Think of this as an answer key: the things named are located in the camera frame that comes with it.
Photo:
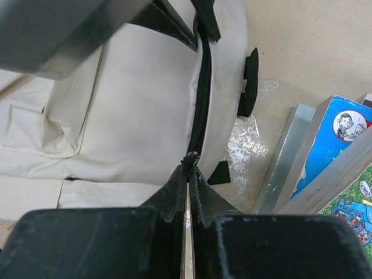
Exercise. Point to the purple treehouse book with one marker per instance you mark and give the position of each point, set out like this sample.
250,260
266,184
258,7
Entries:
342,190

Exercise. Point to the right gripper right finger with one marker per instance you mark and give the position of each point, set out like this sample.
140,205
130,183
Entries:
230,244

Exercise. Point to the beige student backpack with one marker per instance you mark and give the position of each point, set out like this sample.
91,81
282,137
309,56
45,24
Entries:
111,132

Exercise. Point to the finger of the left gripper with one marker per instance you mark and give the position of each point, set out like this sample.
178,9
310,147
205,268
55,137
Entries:
160,16
205,11

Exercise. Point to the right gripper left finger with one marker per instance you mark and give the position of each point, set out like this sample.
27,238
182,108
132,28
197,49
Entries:
138,242

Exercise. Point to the pale blue hardcover book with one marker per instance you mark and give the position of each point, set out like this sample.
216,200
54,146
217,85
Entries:
297,126

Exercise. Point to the blue cartoon paperback book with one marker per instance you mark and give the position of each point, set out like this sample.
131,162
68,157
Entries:
336,123

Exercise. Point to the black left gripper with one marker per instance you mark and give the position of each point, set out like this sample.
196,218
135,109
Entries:
50,39

